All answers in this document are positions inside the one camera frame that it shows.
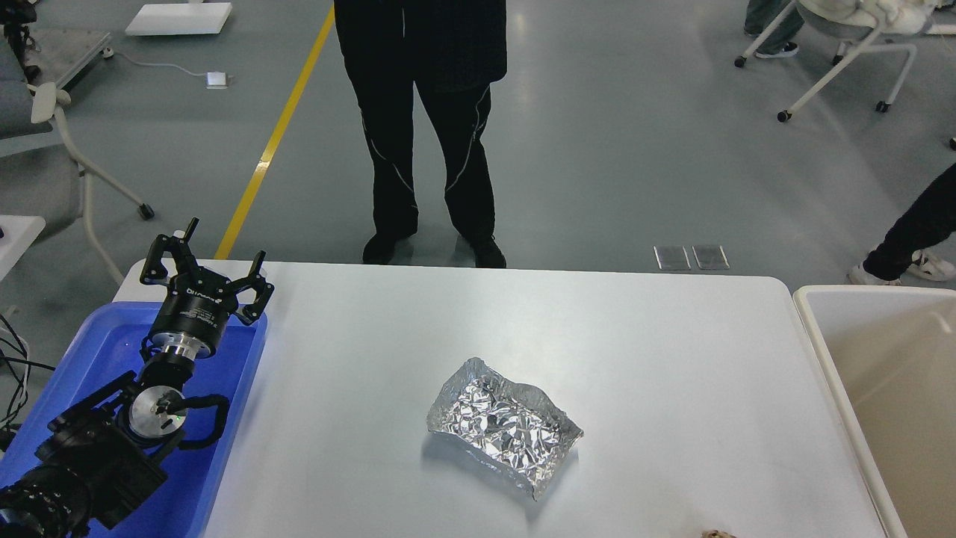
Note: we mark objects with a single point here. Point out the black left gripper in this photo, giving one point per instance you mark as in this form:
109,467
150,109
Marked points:
190,312

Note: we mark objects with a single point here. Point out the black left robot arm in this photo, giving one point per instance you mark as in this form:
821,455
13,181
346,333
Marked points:
103,457

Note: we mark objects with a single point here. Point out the grey office chair left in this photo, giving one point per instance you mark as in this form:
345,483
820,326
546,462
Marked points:
51,182

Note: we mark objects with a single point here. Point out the white side table corner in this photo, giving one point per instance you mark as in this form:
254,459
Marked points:
18,234

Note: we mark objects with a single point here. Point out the white flat board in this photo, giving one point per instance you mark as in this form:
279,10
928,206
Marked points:
189,18

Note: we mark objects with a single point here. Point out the grey platform base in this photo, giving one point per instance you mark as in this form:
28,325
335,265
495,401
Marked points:
63,55

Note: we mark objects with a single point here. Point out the crumpled aluminium foil tray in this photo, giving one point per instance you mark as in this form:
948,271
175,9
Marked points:
512,428

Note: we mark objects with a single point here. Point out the left metal floor plate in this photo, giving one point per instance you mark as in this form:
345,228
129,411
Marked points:
672,258

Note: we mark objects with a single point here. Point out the metal floor plate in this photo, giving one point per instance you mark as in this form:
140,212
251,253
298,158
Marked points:
672,258
711,257

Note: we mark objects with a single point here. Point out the right metal floor plate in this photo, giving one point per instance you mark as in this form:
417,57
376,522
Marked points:
711,257

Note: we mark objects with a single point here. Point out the brown crumpled paper scrap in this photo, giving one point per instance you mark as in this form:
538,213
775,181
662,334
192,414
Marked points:
716,533

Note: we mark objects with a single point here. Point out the seated person leg and shoe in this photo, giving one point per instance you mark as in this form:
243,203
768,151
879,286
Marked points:
772,25

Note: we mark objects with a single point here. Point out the white plastic bin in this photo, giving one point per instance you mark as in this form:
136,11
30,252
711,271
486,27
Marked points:
888,357

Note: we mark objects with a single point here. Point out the white rolling chair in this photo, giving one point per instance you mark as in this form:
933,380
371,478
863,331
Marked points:
865,26

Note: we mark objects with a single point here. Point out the person leg at right edge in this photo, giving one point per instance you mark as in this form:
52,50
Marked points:
906,246

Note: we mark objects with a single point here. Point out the white power adapter with cable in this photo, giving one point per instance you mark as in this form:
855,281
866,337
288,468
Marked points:
213,79

